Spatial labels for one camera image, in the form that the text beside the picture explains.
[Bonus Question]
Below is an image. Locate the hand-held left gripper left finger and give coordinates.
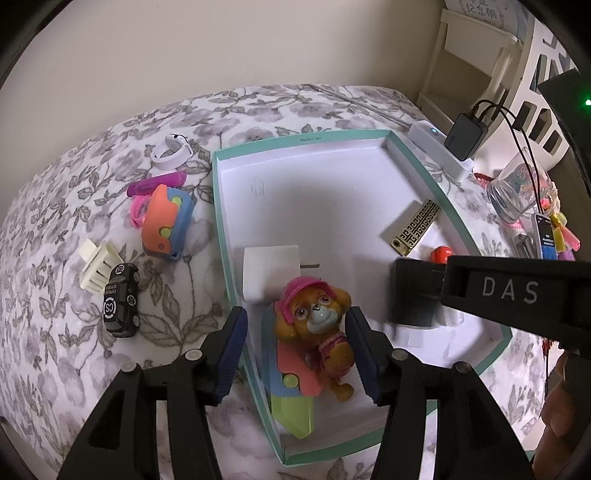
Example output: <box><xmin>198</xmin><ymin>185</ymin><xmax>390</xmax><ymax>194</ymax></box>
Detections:
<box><xmin>55</xmin><ymin>306</ymin><xmax>249</xmax><ymax>480</ymax></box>

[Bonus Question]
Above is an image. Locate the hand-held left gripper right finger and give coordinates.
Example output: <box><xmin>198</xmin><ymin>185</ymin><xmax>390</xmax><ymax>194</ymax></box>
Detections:
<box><xmin>345</xmin><ymin>307</ymin><xmax>534</xmax><ymax>480</ymax></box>

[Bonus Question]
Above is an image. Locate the toy dog with pink cap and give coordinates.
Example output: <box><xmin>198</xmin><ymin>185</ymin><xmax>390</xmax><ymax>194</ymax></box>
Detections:
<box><xmin>271</xmin><ymin>276</ymin><xmax>357</xmax><ymax>403</ymax></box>

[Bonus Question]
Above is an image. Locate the pink and blue plastic toy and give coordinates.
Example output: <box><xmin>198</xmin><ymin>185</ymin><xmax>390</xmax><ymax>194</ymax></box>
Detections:
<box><xmin>261</xmin><ymin>302</ymin><xmax>320</xmax><ymax>440</ymax></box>

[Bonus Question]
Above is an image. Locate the black charger block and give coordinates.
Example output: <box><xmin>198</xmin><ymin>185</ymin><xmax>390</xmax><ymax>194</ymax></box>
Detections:
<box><xmin>392</xmin><ymin>257</ymin><xmax>445</xmax><ymax>328</ymax></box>

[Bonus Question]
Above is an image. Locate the white charger cube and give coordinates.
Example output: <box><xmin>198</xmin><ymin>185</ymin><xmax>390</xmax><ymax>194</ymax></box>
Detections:
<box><xmin>242</xmin><ymin>245</ymin><xmax>320</xmax><ymax>302</ymax></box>

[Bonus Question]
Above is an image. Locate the black gold patterned lighter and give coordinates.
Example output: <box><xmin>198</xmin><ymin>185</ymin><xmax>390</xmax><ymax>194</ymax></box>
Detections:
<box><xmin>380</xmin><ymin>199</ymin><xmax>440</xmax><ymax>256</ymax></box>

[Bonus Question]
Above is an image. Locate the black toy car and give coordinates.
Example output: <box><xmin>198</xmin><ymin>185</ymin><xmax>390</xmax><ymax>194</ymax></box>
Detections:
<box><xmin>102</xmin><ymin>262</ymin><xmax>141</xmax><ymax>339</ymax></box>

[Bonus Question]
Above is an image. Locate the orange and blue plastic toy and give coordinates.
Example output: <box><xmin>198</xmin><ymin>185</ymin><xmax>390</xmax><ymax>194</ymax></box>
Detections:
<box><xmin>140</xmin><ymin>184</ymin><xmax>195</xmax><ymax>262</ymax></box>

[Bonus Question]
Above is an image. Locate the cream hair claw clip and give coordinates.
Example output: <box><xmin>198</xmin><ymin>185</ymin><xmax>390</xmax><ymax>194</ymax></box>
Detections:
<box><xmin>77</xmin><ymin>239</ymin><xmax>123</xmax><ymax>292</ymax></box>

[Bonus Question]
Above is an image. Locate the teal rimmed white tray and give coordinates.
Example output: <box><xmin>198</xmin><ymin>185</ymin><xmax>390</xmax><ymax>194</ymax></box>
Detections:
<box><xmin>211</xmin><ymin>128</ymin><xmax>514</xmax><ymax>468</ymax></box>

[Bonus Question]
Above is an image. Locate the pink wristband watch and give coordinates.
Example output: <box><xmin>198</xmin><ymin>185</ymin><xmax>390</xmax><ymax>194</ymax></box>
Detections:
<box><xmin>130</xmin><ymin>194</ymin><xmax>154</xmax><ymax>230</ymax></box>

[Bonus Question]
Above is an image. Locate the purple highlighter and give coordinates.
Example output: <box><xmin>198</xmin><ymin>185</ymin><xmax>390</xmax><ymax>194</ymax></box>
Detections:
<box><xmin>126</xmin><ymin>170</ymin><xmax>188</xmax><ymax>198</ymax></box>

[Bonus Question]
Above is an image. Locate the person's right hand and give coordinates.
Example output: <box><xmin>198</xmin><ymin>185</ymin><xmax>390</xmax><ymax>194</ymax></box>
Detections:
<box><xmin>533</xmin><ymin>353</ymin><xmax>576</xmax><ymax>480</ymax></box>

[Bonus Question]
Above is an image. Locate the black and blue card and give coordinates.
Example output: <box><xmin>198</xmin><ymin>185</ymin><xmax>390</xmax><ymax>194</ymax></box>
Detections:
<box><xmin>536</xmin><ymin>211</ymin><xmax>560</xmax><ymax>260</ymax></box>

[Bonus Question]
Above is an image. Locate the bundle of coloured markers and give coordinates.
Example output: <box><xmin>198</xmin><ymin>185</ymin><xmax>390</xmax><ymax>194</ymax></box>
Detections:
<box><xmin>549</xmin><ymin>185</ymin><xmax>583</xmax><ymax>263</ymax></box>

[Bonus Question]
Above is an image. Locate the clear water bottle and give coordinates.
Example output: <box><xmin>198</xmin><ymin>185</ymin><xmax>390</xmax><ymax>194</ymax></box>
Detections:
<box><xmin>488</xmin><ymin>151</ymin><xmax>556</xmax><ymax>223</ymax></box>

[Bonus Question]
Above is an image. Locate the black power adapter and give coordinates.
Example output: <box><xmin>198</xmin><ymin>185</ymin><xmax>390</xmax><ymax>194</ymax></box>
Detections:
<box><xmin>445</xmin><ymin>110</ymin><xmax>491</xmax><ymax>162</ymax></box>

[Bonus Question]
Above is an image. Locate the white power strip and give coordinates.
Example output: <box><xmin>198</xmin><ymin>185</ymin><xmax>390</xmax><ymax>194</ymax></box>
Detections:
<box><xmin>406</xmin><ymin>120</ymin><xmax>476</xmax><ymax>184</ymax></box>

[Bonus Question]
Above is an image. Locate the white slatted crib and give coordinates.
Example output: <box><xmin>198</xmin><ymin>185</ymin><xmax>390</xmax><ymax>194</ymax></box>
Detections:
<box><xmin>507</xmin><ymin>21</ymin><xmax>580</xmax><ymax>160</ymax></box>

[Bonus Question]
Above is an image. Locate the white wooden shelf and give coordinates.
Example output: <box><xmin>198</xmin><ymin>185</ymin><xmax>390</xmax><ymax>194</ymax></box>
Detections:
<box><xmin>417</xmin><ymin>8</ymin><xmax>523</xmax><ymax>136</ymax></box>

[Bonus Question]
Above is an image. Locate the black cable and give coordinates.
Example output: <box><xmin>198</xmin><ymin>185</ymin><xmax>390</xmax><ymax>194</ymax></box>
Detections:
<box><xmin>501</xmin><ymin>112</ymin><xmax>555</xmax><ymax>217</ymax></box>
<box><xmin>472</xmin><ymin>98</ymin><xmax>546</xmax><ymax>206</ymax></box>

